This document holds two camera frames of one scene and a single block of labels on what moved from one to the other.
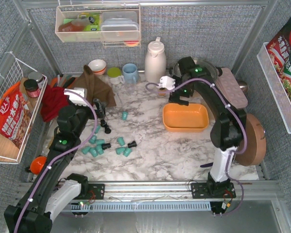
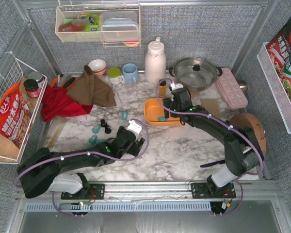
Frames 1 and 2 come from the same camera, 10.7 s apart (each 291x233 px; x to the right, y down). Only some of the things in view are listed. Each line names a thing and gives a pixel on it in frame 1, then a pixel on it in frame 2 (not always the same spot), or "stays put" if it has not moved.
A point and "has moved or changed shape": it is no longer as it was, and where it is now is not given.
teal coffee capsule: (121, 141) has moved or changed shape
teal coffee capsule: (124, 115) stays put
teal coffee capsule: (93, 139) stays put
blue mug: (130, 73) stays put
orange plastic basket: (182, 118) has moved or changed shape
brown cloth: (96, 89) stays put
